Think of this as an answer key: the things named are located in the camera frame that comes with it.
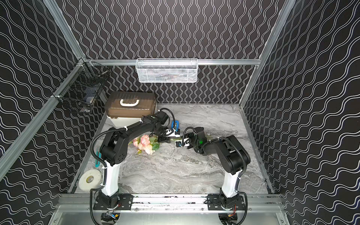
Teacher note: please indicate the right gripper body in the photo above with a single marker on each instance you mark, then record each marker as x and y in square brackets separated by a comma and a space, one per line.
[191, 141]

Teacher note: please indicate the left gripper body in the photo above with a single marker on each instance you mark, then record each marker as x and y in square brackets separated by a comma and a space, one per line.
[163, 138]

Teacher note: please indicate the blue tape dispenser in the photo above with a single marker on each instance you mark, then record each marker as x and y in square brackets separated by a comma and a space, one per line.
[176, 125]

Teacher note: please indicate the pink flower bouquet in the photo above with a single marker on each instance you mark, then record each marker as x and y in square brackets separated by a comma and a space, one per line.
[148, 144]

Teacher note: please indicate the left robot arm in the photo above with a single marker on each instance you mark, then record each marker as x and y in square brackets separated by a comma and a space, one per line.
[110, 148]

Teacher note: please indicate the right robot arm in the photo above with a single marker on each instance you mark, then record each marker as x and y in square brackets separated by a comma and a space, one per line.
[233, 158]

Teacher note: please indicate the white tape roll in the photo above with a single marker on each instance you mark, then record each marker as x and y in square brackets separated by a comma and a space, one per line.
[90, 179]

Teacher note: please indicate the brown lid storage box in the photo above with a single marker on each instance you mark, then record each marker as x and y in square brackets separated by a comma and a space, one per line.
[127, 108]

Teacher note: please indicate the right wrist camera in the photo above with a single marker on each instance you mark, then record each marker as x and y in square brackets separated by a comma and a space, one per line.
[187, 141]

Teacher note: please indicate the white wire basket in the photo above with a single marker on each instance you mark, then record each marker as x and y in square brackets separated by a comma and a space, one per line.
[167, 70]

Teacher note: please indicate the teal handled tool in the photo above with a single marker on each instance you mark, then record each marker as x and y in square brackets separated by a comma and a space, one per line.
[97, 163]

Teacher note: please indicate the black wire basket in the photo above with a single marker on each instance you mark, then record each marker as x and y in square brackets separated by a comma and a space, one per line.
[82, 93]

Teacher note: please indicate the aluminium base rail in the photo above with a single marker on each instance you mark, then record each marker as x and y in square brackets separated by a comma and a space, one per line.
[194, 203]

